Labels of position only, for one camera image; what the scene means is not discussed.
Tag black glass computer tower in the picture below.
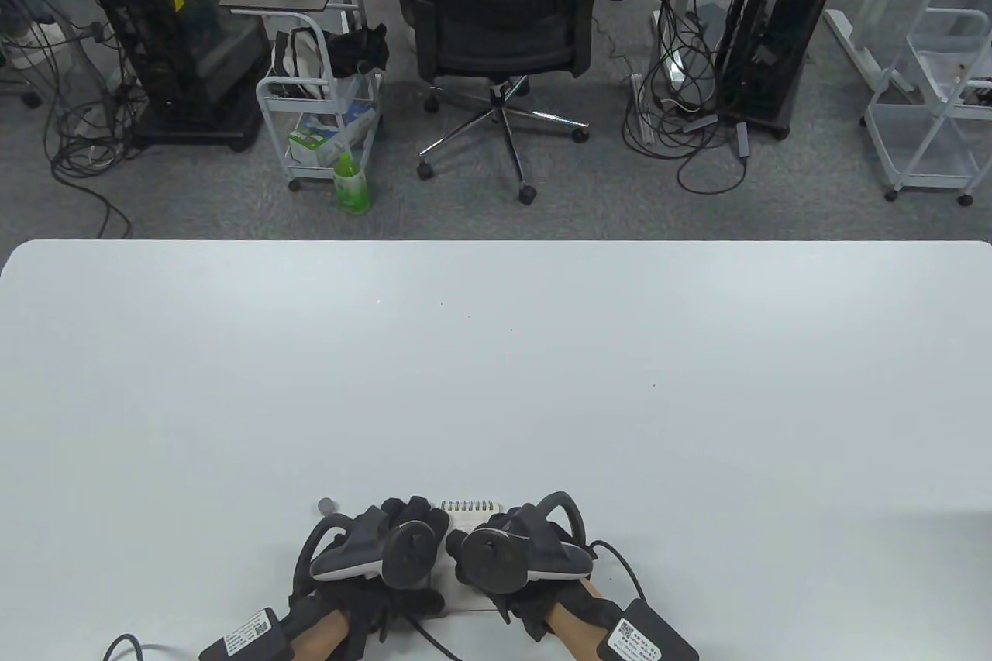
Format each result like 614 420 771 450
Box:
91 0 264 153

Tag grey cable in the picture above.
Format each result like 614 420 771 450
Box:
103 634 202 661

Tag grey handheld controller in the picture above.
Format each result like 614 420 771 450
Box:
461 491 596 594
297 510 440 600

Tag thin black cable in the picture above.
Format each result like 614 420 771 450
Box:
589 539 648 604

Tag person's right forearm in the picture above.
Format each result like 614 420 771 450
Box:
546 580 613 661

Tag black braided cable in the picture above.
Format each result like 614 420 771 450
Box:
401 609 467 661

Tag white desk foot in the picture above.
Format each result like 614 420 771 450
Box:
824 9 914 98

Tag black cloth bag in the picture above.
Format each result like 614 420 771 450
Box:
325 23 390 78

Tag white rolling cart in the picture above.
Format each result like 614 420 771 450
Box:
256 12 384 193
860 0 992 207

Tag black grey computer tower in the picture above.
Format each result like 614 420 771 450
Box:
717 0 846 143

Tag white power strip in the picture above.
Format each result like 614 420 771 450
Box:
631 72 656 144

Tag green white carton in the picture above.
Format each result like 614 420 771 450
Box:
288 115 350 167

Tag green plastic bottle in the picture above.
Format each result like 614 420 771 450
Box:
334 153 371 215

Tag person's right hand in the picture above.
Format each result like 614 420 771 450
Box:
446 502 615 642

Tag tangle of black cables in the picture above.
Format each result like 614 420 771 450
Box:
604 0 756 195
43 18 150 239

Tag person's left forearm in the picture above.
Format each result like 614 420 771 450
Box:
293 607 355 661

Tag person's left hand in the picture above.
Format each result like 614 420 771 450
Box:
289 494 453 644

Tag black white backpack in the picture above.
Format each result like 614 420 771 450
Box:
270 28 328 101

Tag black labelled wrist box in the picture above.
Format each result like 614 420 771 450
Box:
198 607 300 661
601 597 701 661

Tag blue white packet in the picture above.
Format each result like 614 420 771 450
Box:
341 99 377 144

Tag white spiral notebook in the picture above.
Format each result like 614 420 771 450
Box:
430 498 505 615

